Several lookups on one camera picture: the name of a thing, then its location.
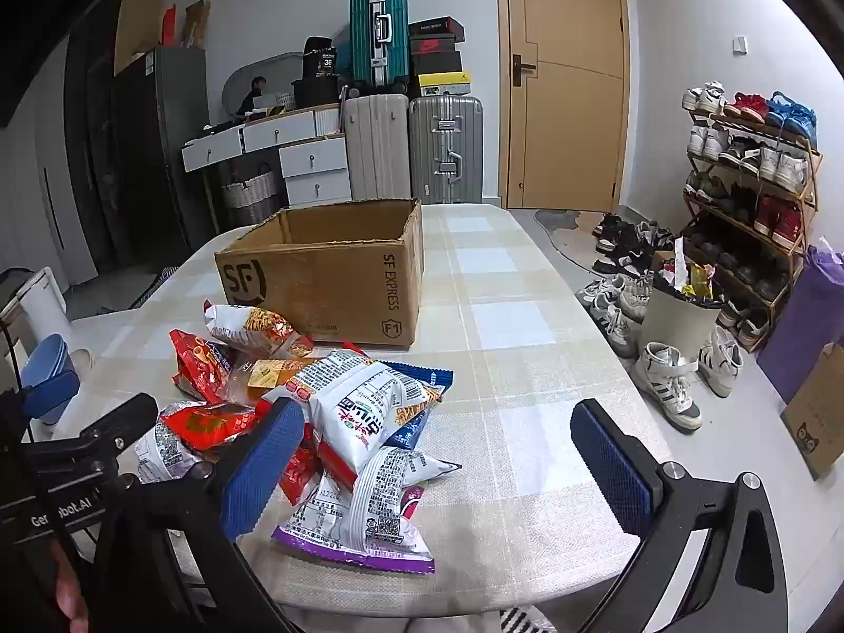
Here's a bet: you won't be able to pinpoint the woven laundry basket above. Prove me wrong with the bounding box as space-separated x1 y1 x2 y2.
217 165 278 228

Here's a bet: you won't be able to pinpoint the white trash bin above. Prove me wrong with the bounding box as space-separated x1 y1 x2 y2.
638 254 726 363

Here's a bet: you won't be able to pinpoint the black shoe box red print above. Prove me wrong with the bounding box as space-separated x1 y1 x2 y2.
409 16 466 41

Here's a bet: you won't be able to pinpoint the rows of shoes on rack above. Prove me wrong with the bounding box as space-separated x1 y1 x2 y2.
681 81 822 344

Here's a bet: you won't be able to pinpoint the black case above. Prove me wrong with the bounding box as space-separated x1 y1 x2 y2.
291 75 344 110

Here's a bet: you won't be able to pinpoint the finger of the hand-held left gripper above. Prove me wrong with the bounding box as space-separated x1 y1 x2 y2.
18 371 82 420
78 394 160 469

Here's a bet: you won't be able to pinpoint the beige suitcase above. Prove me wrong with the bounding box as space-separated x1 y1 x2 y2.
341 93 413 202

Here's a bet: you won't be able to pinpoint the black bag white print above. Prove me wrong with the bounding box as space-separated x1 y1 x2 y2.
302 35 340 80

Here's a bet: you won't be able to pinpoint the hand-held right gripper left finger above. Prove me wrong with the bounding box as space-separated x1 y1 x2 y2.
99 397 305 633

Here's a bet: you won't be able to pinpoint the dark grey refrigerator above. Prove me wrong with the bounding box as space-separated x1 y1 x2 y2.
112 46 218 271

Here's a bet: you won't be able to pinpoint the red cone snack packet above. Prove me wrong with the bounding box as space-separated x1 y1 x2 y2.
169 328 242 405

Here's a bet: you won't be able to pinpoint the person's left hand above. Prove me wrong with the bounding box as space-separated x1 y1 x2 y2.
55 539 91 631

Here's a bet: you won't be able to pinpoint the flat brown cardboard box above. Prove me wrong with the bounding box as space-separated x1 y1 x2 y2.
113 0 166 76

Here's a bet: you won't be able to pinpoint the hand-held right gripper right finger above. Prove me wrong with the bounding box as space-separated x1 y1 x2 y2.
570 401 789 633

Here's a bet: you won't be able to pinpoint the brown printed paper bag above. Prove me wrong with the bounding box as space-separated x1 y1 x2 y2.
780 343 844 481

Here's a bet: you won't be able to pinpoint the light blue basin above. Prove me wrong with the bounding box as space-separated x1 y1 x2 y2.
18 334 72 383

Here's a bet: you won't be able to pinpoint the white noodle snack packet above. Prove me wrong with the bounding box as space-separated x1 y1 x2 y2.
201 300 316 358

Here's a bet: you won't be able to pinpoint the white dresser with drawers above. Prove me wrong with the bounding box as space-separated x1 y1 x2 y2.
181 105 353 208

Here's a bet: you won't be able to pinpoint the group of shoes on floor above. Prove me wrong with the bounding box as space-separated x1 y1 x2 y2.
573 211 746 433

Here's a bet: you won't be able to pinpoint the wooden shoe rack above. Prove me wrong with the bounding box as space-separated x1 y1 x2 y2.
682 109 825 350

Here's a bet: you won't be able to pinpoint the orange bread packet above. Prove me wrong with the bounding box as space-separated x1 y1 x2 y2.
227 356 318 406

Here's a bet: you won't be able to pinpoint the brown cardboard box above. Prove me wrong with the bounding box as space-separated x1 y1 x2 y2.
113 0 166 76
214 198 424 349

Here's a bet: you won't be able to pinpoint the checkered tablecloth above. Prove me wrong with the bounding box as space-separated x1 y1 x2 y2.
66 203 674 633

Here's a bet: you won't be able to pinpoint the teal suitcase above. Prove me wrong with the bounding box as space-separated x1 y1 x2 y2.
348 0 411 94

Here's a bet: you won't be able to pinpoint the grey door mat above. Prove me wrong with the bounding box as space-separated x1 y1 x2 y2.
533 207 654 278

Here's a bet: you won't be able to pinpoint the purple bag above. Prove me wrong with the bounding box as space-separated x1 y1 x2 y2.
757 244 844 403

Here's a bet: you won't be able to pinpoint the small white snack packet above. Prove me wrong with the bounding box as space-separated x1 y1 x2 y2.
133 418 205 485

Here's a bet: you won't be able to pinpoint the grey suitcase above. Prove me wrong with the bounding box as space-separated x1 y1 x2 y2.
407 95 484 205

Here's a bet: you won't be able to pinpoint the wooden door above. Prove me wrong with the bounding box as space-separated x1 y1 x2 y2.
494 0 630 212

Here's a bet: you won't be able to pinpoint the oval mirror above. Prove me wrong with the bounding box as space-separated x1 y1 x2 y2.
222 51 311 121

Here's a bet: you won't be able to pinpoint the blue snack packet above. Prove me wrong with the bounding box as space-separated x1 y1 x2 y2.
379 359 456 453

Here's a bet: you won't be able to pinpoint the small red snack packet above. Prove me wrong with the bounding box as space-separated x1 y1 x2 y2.
277 442 324 505

